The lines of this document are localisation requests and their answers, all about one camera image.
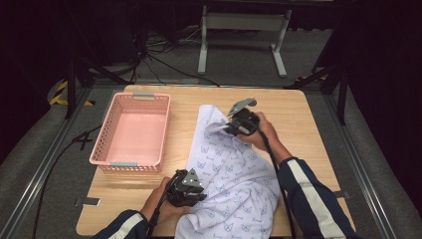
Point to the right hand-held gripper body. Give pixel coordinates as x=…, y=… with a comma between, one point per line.
x=247, y=121

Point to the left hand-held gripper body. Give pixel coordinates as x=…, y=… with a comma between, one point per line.
x=180, y=192

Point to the white blanket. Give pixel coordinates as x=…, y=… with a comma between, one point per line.
x=232, y=176

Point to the person's right hand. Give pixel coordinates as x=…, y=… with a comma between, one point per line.
x=267, y=134

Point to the person's left hand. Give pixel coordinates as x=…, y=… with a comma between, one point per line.
x=156, y=204

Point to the pink plastic basket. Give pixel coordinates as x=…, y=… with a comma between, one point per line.
x=136, y=132

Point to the black tripod stand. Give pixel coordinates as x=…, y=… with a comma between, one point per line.
x=341, y=89
x=71, y=89

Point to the grey metal stand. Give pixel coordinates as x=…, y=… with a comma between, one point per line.
x=244, y=20

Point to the grey metal table bracket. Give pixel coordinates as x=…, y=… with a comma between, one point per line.
x=341, y=194
x=87, y=201

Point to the aluminium floor rail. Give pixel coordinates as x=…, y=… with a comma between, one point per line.
x=40, y=176
x=360, y=156

